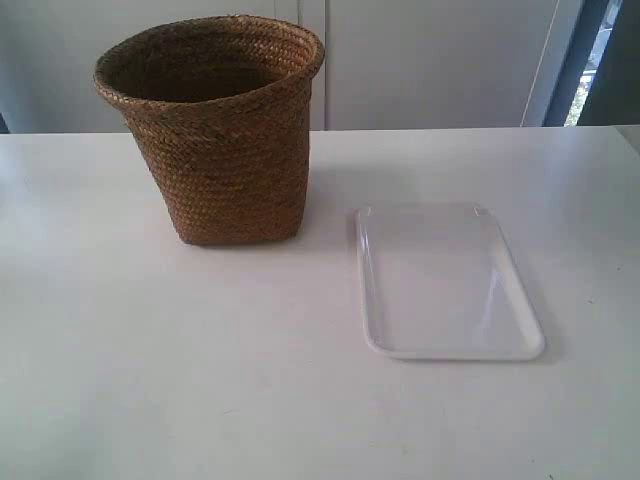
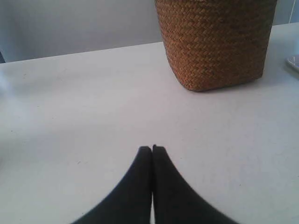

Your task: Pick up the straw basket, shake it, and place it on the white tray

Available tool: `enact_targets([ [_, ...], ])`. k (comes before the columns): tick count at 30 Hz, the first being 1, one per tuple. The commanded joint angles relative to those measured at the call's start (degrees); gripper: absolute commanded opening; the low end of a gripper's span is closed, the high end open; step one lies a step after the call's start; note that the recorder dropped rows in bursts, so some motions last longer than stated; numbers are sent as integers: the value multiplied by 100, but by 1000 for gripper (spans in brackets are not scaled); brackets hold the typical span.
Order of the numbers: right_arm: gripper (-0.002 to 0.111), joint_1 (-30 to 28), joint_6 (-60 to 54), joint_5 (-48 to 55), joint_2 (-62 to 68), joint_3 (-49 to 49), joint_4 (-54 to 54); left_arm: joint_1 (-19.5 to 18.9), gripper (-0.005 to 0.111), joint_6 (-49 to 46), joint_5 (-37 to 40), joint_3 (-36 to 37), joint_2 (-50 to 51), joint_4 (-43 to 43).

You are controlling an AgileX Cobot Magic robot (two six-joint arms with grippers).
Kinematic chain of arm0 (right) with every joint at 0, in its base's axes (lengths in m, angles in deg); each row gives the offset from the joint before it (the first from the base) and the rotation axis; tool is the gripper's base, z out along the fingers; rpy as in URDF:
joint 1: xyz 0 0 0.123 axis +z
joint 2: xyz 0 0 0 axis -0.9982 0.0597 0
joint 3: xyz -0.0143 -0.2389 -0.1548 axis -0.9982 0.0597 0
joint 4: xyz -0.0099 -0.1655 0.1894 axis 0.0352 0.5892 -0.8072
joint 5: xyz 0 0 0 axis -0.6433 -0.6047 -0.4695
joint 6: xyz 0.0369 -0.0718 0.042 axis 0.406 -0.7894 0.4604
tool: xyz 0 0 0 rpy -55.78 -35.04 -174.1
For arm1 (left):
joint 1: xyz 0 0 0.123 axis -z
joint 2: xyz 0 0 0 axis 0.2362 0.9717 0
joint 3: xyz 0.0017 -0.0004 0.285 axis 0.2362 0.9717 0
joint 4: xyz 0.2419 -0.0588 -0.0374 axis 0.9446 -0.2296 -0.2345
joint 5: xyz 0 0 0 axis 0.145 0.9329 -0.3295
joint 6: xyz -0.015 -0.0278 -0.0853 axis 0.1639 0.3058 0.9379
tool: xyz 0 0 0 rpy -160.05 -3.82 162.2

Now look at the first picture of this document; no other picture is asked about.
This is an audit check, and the brown woven wicker basket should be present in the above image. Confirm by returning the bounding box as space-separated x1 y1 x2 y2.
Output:
93 15 325 246

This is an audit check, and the white rectangular plastic tray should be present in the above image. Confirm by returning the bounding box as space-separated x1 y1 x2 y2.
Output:
354 203 546 361

